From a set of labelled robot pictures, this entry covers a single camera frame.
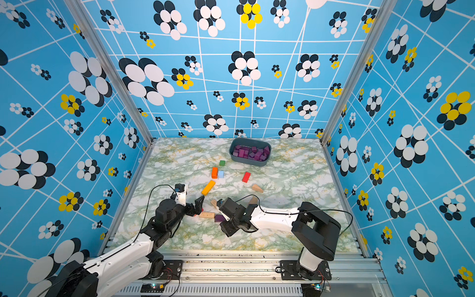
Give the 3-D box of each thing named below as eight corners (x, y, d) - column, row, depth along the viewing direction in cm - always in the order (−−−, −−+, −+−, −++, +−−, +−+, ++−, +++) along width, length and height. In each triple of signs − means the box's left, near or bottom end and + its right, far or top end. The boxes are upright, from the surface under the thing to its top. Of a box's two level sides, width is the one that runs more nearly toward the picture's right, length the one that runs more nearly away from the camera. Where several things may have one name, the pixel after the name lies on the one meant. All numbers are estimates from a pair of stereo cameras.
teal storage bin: (226, 161, 112) (225, 156, 108) (232, 141, 122) (232, 136, 118) (268, 167, 109) (269, 162, 105) (271, 147, 119) (272, 141, 115)
